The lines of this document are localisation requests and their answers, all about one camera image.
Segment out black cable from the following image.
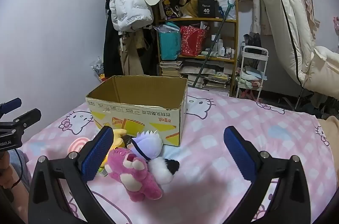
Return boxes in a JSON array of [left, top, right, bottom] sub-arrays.
[[14, 148, 24, 186]]

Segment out pink bear plush toy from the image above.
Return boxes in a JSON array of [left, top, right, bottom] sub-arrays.
[[104, 148, 163, 202]]

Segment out plastic bag of snacks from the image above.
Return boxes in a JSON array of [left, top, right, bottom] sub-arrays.
[[90, 57, 106, 82]]

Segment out stack of books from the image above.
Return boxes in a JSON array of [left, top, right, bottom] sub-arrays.
[[159, 60, 183, 78]]

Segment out yellow plush toy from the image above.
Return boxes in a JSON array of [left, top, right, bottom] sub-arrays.
[[106, 129, 128, 158]]

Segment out row of small bottles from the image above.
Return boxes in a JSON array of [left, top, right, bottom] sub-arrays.
[[210, 39, 236, 58]]

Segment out pink swirl round toy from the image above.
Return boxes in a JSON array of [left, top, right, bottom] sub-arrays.
[[67, 137, 91, 153]]

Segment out red patterned bag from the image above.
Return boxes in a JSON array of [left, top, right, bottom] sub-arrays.
[[180, 25, 207, 57]]

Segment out person's left forearm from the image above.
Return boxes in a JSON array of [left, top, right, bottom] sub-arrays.
[[0, 150, 31, 223]]

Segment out wooden shelf rack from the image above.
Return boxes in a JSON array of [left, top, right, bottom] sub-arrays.
[[155, 0, 239, 97]]

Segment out white plush toy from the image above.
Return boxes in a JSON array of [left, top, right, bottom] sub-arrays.
[[148, 157, 181, 186]]

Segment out purple haired plush doll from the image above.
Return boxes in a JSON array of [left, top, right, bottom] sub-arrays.
[[127, 130, 164, 162]]

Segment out printed cardboard box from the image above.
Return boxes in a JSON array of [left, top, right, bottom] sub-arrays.
[[85, 75, 188, 147]]

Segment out cream padded chair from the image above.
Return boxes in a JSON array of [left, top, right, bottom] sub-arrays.
[[258, 0, 339, 100]]

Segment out white trolley cart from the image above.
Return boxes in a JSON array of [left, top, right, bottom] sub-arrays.
[[235, 46, 269, 103]]

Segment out teal bag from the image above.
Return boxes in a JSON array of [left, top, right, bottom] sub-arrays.
[[158, 24, 182, 61]]

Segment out black box white print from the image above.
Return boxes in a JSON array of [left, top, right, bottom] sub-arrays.
[[198, 0, 215, 18]]

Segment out pink cat printed bedsheet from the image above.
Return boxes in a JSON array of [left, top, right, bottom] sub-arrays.
[[21, 86, 339, 224]]

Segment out green pole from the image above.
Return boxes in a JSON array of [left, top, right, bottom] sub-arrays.
[[192, 0, 235, 88]]

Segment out black hanging coat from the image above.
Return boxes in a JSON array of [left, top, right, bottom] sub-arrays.
[[103, 0, 125, 79]]

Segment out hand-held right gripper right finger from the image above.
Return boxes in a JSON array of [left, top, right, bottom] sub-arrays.
[[223, 126, 310, 224]]

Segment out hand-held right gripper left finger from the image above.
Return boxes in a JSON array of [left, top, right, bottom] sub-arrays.
[[28, 126, 114, 224]]

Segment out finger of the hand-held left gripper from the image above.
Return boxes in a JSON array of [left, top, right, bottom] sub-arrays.
[[14, 108, 42, 130], [0, 97, 22, 116]]

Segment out beige hanging trousers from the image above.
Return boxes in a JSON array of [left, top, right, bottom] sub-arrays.
[[119, 33, 145, 76]]

